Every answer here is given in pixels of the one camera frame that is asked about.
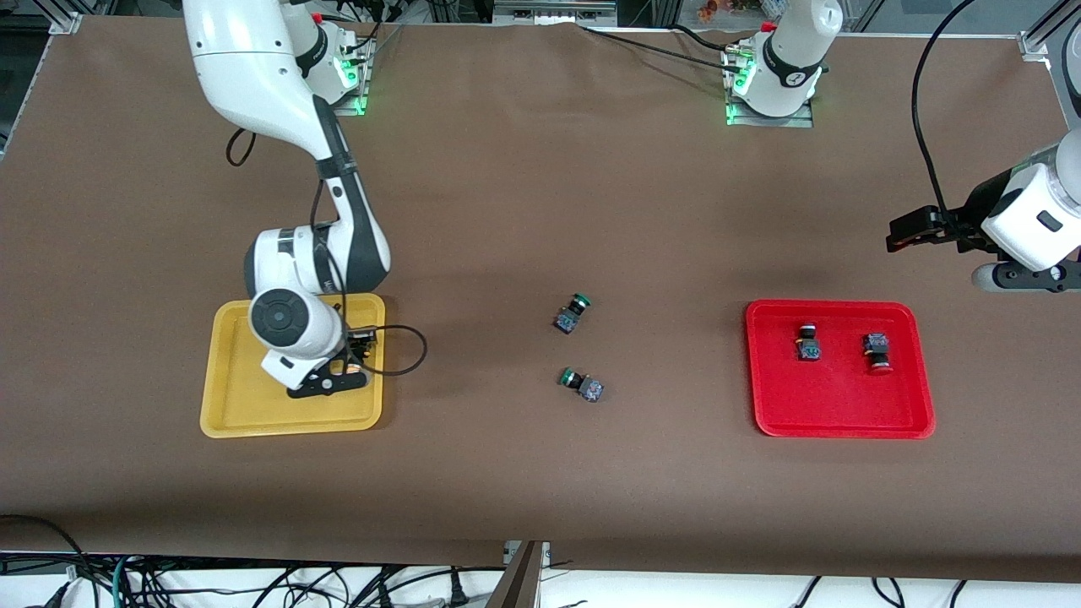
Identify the yellow plastic tray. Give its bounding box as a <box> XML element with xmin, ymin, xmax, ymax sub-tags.
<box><xmin>200</xmin><ymin>293</ymin><xmax>387</xmax><ymax>439</ymax></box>

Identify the red plastic tray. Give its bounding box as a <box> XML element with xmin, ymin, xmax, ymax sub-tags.
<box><xmin>745</xmin><ymin>300</ymin><xmax>937</xmax><ymax>440</ymax></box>

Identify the grey table support beam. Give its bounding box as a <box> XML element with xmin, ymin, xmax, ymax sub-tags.
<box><xmin>486</xmin><ymin>541</ymin><xmax>543</xmax><ymax>608</ymax></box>

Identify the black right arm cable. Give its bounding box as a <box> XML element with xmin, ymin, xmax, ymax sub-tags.
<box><xmin>225</xmin><ymin>127</ymin><xmax>428</xmax><ymax>377</ymax></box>

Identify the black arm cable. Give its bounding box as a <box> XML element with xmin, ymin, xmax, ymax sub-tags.
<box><xmin>911</xmin><ymin>0</ymin><xmax>981</xmax><ymax>222</ymax></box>
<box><xmin>225</xmin><ymin>127</ymin><xmax>428</xmax><ymax>377</ymax></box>

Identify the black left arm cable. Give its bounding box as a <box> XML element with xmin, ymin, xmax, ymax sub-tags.
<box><xmin>911</xmin><ymin>0</ymin><xmax>981</xmax><ymax>222</ymax></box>

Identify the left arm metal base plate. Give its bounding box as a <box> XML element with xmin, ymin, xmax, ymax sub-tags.
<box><xmin>724</xmin><ymin>46</ymin><xmax>816</xmax><ymax>129</ymax></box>

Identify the green push button switch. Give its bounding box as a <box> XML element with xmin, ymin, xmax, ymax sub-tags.
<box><xmin>558</xmin><ymin>367</ymin><xmax>606</xmax><ymax>404</ymax></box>
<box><xmin>554</xmin><ymin>293</ymin><xmax>592</xmax><ymax>336</ymax></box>

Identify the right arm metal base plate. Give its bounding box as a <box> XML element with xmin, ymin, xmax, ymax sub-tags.
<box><xmin>325</xmin><ymin>38</ymin><xmax>373</xmax><ymax>117</ymax></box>

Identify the white table bracket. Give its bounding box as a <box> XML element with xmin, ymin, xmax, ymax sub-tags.
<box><xmin>503</xmin><ymin>540</ymin><xmax>552</xmax><ymax>568</ymax></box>

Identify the short black tabletop cable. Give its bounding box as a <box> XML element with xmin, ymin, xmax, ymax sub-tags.
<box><xmin>671</xmin><ymin>24</ymin><xmax>744</xmax><ymax>57</ymax></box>

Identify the long black tabletop cable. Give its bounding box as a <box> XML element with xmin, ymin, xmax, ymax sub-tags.
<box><xmin>579</xmin><ymin>24</ymin><xmax>744</xmax><ymax>73</ymax></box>

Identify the teal floor cable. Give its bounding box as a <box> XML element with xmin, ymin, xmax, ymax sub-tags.
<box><xmin>112</xmin><ymin>553</ymin><xmax>138</xmax><ymax>608</ymax></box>

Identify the grey aluminium frame bar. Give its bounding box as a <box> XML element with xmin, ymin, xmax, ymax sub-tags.
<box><xmin>494</xmin><ymin>0</ymin><xmax>618</xmax><ymax>26</ymax></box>

